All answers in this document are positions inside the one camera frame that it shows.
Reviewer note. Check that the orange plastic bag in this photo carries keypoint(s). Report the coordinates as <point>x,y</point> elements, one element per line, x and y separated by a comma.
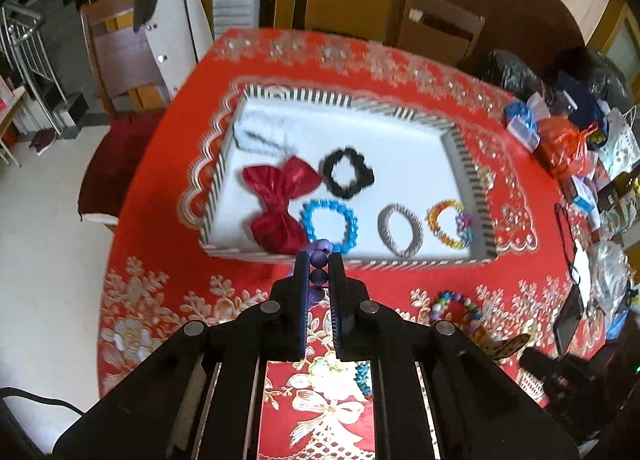
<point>565,145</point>

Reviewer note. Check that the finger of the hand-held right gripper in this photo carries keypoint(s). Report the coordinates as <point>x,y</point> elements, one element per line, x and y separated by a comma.
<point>537,365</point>

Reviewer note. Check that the leopard print hair clip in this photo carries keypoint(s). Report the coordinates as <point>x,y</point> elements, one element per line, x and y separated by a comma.
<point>505,346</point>

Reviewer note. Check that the red satin hair bow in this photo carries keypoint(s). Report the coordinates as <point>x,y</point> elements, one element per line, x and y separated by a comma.
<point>280,180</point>

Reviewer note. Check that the plain wooden chair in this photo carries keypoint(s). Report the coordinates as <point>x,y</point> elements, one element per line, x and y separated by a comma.
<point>425,35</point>

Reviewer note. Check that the blue white packet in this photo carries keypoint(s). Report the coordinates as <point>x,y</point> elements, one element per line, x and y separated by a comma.
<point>522,120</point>

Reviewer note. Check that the black plastic bag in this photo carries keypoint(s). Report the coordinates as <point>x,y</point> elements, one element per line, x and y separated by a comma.
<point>510,72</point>

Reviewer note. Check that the white fluffy hair scrunchie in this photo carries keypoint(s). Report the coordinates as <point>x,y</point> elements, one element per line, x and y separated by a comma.
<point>250,132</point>

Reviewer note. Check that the striped cardboard tray box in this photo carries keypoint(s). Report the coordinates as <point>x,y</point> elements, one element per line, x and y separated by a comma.
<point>400,160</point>

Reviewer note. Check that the dark red shoes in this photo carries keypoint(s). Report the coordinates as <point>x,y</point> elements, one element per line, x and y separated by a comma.
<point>44,141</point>

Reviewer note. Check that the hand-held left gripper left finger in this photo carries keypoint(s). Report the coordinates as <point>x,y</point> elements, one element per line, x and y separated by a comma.
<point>301,290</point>

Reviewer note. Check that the dark blue bag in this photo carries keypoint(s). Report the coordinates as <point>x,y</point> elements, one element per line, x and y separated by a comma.
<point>575,95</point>

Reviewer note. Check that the steel stair railing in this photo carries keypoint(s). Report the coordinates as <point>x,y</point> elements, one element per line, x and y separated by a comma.
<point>30,65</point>

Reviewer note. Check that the red floral tablecloth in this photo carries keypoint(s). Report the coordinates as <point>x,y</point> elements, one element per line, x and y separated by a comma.
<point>150,240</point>

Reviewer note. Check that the small white side table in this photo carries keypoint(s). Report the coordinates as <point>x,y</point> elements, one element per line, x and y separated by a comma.
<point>10,110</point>

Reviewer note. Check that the dark red seat cushion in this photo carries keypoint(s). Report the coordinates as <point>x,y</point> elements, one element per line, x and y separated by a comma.
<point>120,165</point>

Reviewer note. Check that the wooden chair with jacket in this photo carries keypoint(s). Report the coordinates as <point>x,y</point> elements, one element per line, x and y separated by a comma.
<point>120,50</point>

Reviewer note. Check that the round brown tabletop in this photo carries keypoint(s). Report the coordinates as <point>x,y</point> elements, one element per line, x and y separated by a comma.
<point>520,15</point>

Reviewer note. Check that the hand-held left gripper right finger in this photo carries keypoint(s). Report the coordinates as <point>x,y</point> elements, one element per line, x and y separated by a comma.
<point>336,290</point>

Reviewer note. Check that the grey white jacket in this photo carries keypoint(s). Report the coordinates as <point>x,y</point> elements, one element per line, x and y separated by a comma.
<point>175,25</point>

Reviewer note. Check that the black hair scrunchie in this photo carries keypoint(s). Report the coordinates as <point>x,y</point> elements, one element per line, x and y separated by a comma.
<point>327,175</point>

